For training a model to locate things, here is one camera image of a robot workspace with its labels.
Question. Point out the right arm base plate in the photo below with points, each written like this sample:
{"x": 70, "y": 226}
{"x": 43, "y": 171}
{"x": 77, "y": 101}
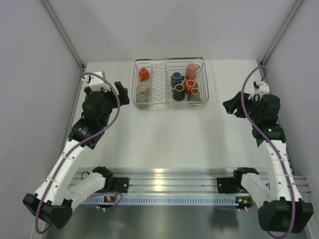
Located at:
{"x": 228, "y": 185}

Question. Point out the dark brown mug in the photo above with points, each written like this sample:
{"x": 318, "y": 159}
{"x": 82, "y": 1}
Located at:
{"x": 179, "y": 92}

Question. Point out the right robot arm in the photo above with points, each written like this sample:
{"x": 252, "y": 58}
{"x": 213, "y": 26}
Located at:
{"x": 281, "y": 207}

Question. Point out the right frame post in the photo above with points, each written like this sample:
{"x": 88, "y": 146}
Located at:
{"x": 282, "y": 30}

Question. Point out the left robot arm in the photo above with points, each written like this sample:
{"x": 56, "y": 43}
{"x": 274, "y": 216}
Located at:
{"x": 55, "y": 201}

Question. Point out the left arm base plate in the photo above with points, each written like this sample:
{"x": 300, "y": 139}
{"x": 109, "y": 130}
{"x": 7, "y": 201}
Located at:
{"x": 117, "y": 184}

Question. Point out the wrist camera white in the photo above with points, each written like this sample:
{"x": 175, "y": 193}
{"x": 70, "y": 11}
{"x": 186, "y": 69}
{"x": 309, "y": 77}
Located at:
{"x": 260, "y": 88}
{"x": 95, "y": 83}

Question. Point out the orange mug white rim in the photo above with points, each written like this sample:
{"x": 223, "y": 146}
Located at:
{"x": 189, "y": 84}

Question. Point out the frame post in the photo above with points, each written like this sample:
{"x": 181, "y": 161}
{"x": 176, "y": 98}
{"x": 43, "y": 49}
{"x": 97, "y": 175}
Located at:
{"x": 59, "y": 27}
{"x": 282, "y": 30}

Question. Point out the blue mug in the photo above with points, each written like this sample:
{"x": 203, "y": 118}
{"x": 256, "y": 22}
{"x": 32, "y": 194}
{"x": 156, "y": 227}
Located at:
{"x": 176, "y": 78}

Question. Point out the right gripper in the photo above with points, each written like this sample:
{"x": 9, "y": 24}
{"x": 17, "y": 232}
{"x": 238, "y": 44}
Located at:
{"x": 232, "y": 104}

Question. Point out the beige speckled cup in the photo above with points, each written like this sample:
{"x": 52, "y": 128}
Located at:
{"x": 143, "y": 88}

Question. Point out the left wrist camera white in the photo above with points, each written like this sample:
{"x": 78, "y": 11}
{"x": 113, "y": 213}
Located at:
{"x": 95, "y": 83}

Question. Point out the metal wire dish rack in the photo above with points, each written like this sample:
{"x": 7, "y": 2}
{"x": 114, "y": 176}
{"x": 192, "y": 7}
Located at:
{"x": 161, "y": 69}

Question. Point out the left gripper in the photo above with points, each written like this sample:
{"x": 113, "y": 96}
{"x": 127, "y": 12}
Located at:
{"x": 122, "y": 92}

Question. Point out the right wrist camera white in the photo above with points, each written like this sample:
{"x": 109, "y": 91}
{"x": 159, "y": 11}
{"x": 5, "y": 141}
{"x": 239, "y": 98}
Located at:
{"x": 260, "y": 88}

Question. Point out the aluminium mounting rail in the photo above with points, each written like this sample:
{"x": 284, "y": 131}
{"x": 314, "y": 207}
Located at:
{"x": 172, "y": 181}

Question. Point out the mauve brown mug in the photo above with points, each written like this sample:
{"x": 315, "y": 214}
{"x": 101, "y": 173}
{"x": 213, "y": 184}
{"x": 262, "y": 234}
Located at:
{"x": 194, "y": 95}

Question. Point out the beige grey cup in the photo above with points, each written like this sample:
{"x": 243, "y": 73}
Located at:
{"x": 141, "y": 98}

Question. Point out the small orange cup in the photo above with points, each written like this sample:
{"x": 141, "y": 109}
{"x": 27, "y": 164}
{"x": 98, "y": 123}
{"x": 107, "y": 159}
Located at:
{"x": 144, "y": 74}

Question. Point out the white slotted cable duct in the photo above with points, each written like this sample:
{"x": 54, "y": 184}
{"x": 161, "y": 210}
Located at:
{"x": 163, "y": 200}

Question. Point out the pink mug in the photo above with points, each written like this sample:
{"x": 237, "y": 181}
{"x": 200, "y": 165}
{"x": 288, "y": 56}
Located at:
{"x": 191, "y": 71}

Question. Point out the left frame post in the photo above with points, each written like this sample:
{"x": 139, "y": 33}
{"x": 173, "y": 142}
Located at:
{"x": 59, "y": 27}

